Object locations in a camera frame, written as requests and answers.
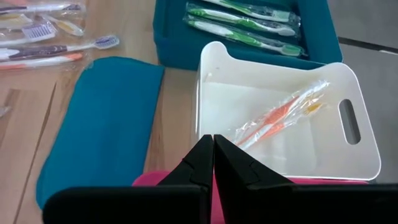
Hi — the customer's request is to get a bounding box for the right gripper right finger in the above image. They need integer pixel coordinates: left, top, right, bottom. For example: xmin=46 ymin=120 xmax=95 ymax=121
xmin=213 ymin=134 xmax=295 ymax=200

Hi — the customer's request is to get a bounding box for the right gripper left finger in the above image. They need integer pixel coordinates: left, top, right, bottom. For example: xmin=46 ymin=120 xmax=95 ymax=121
xmin=158 ymin=134 xmax=215 ymax=192

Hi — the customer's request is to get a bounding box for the green toothbrush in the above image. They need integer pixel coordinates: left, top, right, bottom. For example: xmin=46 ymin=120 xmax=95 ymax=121
xmin=201 ymin=0 xmax=302 ymax=25
xmin=183 ymin=18 xmax=308 ymax=58
xmin=186 ymin=7 xmax=298 ymax=37

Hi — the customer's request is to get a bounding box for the pink plastic bin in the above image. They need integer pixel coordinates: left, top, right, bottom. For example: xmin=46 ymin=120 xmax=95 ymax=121
xmin=132 ymin=169 xmax=371 ymax=224

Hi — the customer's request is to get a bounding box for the white plastic bin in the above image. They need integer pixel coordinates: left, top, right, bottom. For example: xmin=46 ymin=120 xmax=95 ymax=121
xmin=193 ymin=40 xmax=382 ymax=182

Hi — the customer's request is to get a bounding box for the teal bin lid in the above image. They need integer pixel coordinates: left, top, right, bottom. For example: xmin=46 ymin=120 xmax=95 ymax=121
xmin=35 ymin=55 xmax=165 ymax=210

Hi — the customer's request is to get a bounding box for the teal plastic bin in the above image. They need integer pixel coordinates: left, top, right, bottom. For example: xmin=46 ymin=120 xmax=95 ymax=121
xmin=152 ymin=0 xmax=345 ymax=71

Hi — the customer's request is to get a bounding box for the purple wrapped toothbrush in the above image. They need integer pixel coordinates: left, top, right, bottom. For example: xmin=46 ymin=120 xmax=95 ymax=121
xmin=0 ymin=1 xmax=84 ymax=16
xmin=0 ymin=23 xmax=59 ymax=48
xmin=0 ymin=34 xmax=121 ymax=62

